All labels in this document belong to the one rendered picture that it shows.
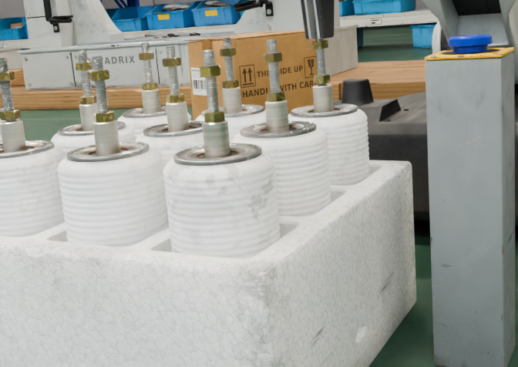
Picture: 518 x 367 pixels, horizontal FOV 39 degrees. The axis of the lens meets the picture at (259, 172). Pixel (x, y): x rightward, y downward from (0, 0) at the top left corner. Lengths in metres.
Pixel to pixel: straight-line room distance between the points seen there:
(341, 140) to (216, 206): 0.24
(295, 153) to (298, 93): 1.34
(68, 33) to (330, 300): 3.01
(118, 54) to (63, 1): 0.45
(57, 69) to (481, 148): 2.91
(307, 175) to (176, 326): 0.20
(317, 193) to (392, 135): 0.40
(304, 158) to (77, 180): 0.21
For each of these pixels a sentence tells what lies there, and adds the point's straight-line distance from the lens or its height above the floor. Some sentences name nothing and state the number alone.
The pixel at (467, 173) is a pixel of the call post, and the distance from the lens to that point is 0.72.
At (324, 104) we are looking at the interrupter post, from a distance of 0.83.
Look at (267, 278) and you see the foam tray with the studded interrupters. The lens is 0.56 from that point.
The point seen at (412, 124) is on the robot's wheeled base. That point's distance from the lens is 1.10.
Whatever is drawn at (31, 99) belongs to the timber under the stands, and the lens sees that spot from 3.52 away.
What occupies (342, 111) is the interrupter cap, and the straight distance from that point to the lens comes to 0.81.
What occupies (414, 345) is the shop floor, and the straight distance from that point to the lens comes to 0.85.
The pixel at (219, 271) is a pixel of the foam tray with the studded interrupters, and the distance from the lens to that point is 0.57.
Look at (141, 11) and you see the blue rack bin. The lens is 7.02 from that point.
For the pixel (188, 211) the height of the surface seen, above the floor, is 0.21.
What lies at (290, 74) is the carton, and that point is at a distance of 2.01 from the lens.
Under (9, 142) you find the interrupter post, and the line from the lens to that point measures 0.77.
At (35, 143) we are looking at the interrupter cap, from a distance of 0.79.
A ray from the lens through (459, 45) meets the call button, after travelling 0.72.
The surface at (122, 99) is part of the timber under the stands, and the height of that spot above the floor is 0.04.
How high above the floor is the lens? 0.37
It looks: 13 degrees down
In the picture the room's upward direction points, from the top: 5 degrees counter-clockwise
